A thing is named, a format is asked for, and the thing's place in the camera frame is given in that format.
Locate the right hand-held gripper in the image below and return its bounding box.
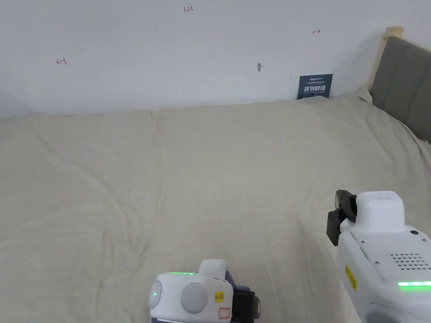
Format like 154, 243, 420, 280
326, 190, 431, 323

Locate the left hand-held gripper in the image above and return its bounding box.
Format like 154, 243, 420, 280
148, 259, 261, 323

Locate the bed with beige sheet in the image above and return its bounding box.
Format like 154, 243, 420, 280
0, 88, 431, 323

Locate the dark blue sign card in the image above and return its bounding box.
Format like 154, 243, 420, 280
297, 74, 334, 100

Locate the grey padded headboard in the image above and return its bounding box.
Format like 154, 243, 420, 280
367, 26, 431, 145

